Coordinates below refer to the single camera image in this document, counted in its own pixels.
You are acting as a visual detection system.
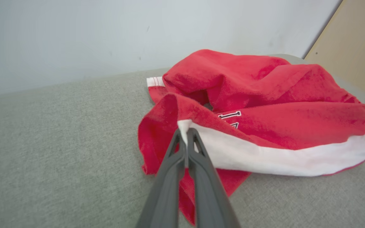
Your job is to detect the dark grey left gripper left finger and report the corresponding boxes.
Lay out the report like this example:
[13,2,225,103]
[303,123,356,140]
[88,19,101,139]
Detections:
[136,128,187,228]

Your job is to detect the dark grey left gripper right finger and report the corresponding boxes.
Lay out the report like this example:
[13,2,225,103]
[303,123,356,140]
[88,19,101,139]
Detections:
[187,128,242,228]

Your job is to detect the red shorts with white band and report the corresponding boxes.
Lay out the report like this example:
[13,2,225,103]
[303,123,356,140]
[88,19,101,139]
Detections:
[138,49,365,226]

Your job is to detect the grey fabric sofa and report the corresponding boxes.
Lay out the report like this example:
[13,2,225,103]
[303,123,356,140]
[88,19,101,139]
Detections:
[0,54,365,228]

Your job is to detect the beige wooden panel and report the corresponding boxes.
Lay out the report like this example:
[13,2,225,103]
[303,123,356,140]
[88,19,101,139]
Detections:
[304,0,365,105]

